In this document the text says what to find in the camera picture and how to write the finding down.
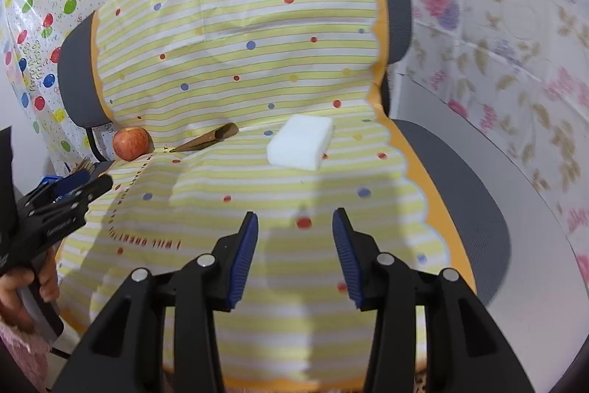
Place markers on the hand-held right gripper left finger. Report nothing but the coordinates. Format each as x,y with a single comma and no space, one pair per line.
241,259

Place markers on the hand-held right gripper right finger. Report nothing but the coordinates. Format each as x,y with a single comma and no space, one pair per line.
347,259

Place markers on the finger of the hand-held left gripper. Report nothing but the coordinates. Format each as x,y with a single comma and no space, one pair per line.
69,184
87,196

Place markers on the person's left hand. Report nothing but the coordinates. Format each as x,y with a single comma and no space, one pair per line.
48,282

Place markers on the blue plastic basket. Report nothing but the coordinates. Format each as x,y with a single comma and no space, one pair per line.
47,179

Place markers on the bundle of wooden sticks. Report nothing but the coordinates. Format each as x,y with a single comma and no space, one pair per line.
83,165

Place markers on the red apple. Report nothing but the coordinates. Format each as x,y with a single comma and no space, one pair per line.
131,144

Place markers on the white sponge block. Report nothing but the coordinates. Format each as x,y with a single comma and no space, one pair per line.
299,144

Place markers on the pink fluffy rug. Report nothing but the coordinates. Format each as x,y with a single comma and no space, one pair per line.
18,356

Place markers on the yellow striped dotted cloth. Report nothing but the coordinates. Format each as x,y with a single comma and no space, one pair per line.
276,29

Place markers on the grey office chair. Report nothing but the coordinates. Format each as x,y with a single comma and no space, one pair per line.
395,6

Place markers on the floral plastic sheet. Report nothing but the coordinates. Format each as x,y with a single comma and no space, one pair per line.
506,29

